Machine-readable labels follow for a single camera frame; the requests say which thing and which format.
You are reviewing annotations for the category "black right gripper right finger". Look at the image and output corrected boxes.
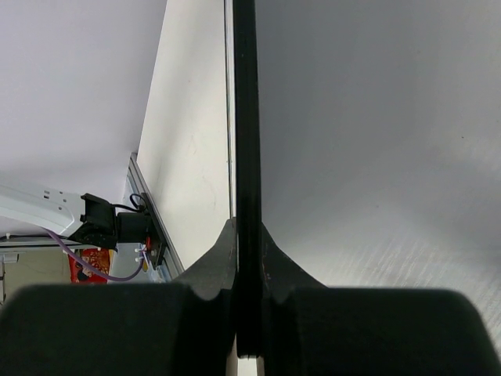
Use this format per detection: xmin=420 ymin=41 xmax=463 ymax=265
xmin=258 ymin=230 xmax=500 ymax=375

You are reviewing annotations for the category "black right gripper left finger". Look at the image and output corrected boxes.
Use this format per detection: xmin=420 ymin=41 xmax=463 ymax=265
xmin=1 ymin=220 xmax=237 ymax=375

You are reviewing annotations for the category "red printed bag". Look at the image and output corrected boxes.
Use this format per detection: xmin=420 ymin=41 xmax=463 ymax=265
xmin=67 ymin=248 xmax=117 ymax=284

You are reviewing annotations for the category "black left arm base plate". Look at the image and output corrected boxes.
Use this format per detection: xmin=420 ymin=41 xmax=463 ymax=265
xmin=141 ymin=193 xmax=168 ymax=267

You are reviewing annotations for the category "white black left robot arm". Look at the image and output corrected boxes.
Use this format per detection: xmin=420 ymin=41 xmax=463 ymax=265
xmin=1 ymin=176 xmax=153 ymax=249

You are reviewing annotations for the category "black-framed whiteboard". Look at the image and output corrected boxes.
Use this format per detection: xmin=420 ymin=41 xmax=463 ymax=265
xmin=232 ymin=1 xmax=500 ymax=362

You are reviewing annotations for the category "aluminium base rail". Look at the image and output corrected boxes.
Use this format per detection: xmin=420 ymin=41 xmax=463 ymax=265
xmin=128 ymin=153 xmax=184 ymax=281

